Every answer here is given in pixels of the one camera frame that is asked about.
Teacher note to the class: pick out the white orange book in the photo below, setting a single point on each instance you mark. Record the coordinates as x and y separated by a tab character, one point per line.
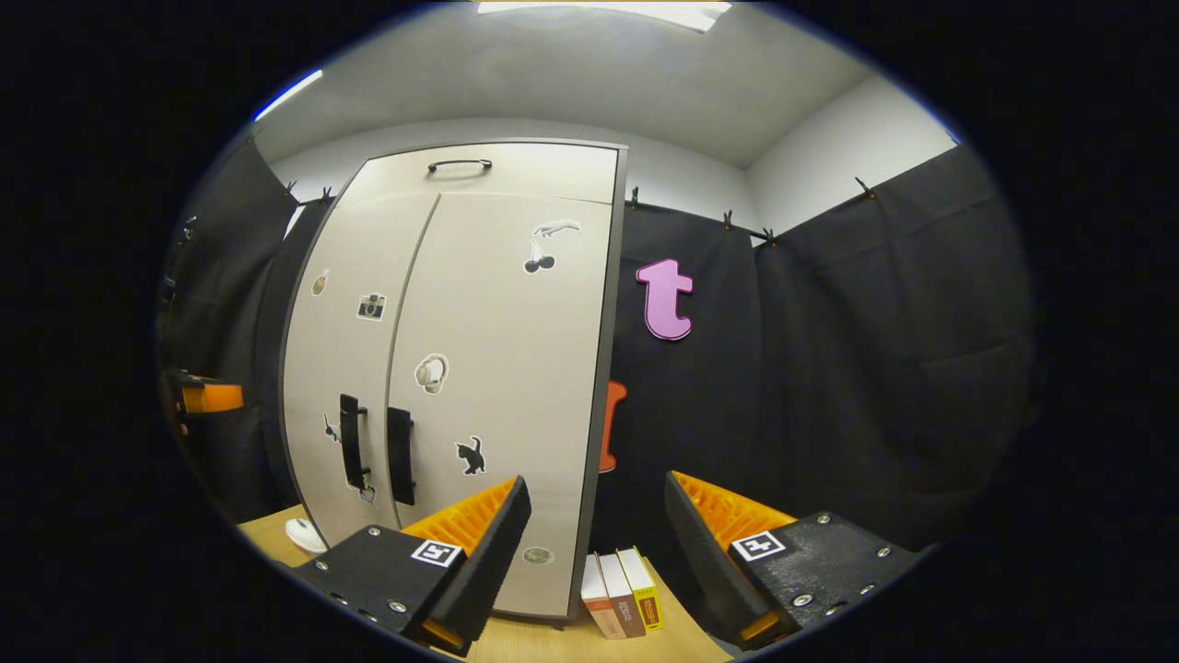
597	599

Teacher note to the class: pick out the white shoe cabinet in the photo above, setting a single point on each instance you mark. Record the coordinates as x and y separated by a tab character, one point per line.
613	276

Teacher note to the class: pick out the brown book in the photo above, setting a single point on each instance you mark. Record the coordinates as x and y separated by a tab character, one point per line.
622	594

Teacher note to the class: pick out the ceiling light panel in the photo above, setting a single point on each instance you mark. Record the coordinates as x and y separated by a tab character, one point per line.
608	11

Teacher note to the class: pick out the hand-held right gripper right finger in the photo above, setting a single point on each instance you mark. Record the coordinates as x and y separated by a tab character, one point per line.
714	562

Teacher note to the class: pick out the yellow book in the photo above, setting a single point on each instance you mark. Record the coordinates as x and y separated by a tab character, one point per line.
643	589

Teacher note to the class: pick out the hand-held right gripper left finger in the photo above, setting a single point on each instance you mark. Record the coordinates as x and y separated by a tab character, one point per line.
488	566

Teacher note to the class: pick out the white shoe cabinet door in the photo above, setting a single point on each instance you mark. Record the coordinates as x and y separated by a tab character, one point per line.
516	368
341	350

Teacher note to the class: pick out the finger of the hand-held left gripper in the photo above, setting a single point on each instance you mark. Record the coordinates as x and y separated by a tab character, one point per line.
216	398

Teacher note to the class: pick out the white lidded bowl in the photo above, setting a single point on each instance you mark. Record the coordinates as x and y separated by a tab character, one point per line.
304	534

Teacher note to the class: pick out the ceiling light strip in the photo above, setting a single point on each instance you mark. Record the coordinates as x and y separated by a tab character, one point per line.
287	95

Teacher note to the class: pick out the white cabinet drawer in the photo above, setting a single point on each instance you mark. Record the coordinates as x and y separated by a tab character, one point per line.
553	170

